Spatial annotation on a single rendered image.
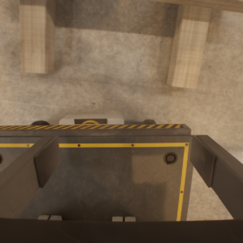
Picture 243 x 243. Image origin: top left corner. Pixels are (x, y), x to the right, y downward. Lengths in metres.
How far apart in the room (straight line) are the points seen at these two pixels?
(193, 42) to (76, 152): 0.57
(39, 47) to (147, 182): 0.63
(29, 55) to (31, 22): 0.12
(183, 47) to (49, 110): 0.64
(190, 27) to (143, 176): 0.55
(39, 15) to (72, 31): 0.14
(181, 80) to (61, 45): 0.52
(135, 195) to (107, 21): 0.68
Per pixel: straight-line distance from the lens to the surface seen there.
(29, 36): 0.80
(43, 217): 0.74
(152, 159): 0.55
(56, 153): 0.17
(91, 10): 0.85
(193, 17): 0.77
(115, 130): 0.51
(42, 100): 0.90
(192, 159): 0.17
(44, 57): 0.77
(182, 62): 0.73
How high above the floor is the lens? 0.80
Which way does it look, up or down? 74 degrees down
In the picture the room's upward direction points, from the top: 175 degrees counter-clockwise
